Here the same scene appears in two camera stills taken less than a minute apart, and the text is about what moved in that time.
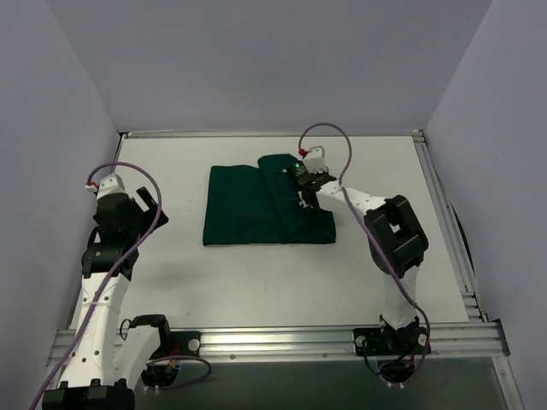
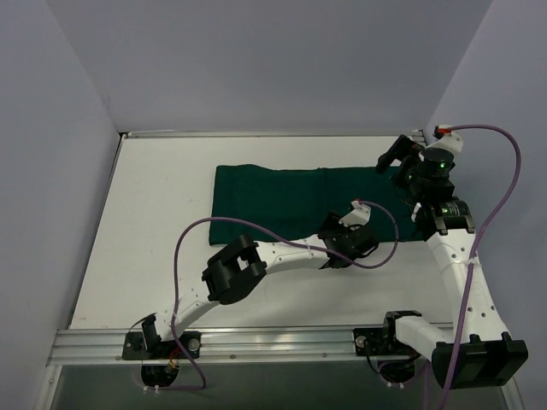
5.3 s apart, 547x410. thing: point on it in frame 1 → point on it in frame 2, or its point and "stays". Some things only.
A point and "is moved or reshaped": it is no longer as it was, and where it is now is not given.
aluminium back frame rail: x=268 y=133 stays
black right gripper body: x=309 y=186 → x=402 y=152
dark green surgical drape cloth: x=259 y=204 is moved or reshaped
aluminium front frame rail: x=476 y=343 stays
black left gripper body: x=150 y=209 → x=338 y=246
